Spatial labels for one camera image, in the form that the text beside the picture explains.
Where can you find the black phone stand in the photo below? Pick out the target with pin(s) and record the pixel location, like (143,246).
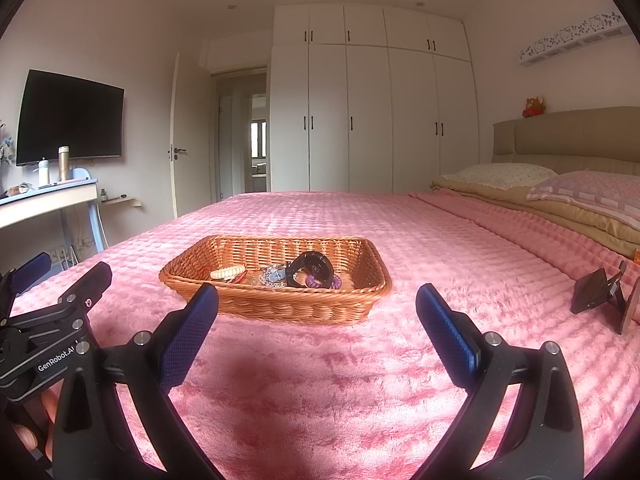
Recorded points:
(590,292)

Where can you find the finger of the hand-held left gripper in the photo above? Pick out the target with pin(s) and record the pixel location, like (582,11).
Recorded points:
(90,285)
(30,270)

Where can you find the white desk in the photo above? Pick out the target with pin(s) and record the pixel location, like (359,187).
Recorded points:
(45,200)

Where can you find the white bottle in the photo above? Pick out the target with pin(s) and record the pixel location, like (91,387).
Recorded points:
(43,172)

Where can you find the black wall television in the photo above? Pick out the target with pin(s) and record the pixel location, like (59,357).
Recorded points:
(70,115)

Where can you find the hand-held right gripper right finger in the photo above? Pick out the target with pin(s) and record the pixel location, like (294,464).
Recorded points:
(445,330)

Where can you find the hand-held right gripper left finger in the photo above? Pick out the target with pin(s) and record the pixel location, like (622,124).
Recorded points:
(192,330)

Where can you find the pink plush blanket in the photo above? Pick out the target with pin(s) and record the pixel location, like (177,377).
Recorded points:
(325,385)

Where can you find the white air conditioner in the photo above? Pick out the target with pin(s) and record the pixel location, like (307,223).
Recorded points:
(570,40)

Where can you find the person's left hand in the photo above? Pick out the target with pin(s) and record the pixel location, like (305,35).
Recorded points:
(25,435)

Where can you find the brown wicker basket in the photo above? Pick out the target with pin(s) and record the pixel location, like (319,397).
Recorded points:
(280,305)

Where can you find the brown plush toy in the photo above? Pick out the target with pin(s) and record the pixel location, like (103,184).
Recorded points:
(535,107)

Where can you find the black hair claw clip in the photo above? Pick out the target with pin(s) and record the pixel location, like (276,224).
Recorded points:
(312,262)

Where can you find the beige quilt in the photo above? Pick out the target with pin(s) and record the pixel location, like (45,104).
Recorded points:
(550,215)

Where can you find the pink patterned pillow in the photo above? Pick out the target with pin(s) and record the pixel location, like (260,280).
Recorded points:
(590,192)

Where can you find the beige bed headboard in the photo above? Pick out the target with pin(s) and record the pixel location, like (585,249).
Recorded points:
(575,135)

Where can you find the small wall shelf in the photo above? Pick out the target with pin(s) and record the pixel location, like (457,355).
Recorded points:
(122,201)

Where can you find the white wardrobe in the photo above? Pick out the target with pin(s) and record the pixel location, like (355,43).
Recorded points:
(370,110)

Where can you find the white floral pillow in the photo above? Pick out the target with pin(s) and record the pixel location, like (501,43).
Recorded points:
(500,175)

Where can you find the metal thermos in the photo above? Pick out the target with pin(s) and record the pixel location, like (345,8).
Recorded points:
(63,162)

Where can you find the white room door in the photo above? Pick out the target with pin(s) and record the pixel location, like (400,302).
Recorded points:
(174,110)

